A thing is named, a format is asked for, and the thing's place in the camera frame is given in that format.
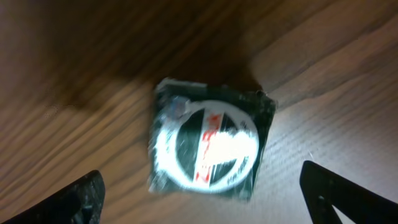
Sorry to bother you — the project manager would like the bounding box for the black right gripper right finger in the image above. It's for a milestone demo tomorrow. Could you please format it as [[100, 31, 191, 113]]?
[[300, 161, 397, 223]]

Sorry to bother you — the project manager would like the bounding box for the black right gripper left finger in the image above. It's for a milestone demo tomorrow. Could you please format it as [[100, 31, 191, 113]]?
[[3, 170, 105, 224]]

